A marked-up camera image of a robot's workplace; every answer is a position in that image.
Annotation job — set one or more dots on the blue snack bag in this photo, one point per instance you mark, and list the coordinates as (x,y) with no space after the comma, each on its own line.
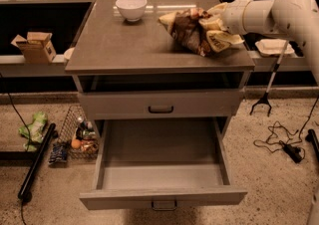
(58,154)

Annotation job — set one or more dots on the cardboard box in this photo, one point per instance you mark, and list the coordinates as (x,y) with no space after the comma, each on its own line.
(37,47)

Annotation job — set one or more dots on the brown chip bag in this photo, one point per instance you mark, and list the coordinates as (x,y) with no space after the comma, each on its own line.
(200,31)

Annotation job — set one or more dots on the black tube left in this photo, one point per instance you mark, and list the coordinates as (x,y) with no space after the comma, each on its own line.
(25,194)

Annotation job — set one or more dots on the white ceramic bowl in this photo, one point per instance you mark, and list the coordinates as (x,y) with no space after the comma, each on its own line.
(132,10)

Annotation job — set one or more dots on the black tube right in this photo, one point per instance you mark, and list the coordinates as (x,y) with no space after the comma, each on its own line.
(312,138)

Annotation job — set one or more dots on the closed grey drawer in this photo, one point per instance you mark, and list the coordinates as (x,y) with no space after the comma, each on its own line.
(132,105)

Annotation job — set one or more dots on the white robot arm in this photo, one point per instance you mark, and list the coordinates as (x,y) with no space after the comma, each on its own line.
(296,20)

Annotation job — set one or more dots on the black power adapter with cable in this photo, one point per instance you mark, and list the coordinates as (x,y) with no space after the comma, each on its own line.
(290,146)

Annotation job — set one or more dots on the green snack bag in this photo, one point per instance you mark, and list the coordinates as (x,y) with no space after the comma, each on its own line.
(33,132)

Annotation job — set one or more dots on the grey drawer cabinet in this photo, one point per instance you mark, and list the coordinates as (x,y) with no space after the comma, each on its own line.
(113,55)

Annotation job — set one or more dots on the open grey drawer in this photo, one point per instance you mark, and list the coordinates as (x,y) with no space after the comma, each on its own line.
(161,164)

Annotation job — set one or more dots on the wire basket with groceries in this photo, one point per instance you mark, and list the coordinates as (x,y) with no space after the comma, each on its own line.
(77,135)

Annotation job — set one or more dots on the reacher grabber tool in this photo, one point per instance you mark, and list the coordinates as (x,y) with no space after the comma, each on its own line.
(264,99)

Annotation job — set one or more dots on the white takeout container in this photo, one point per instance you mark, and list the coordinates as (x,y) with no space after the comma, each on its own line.
(273,47)

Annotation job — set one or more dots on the black tube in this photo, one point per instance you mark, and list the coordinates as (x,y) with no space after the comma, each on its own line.
(312,138)
(25,194)

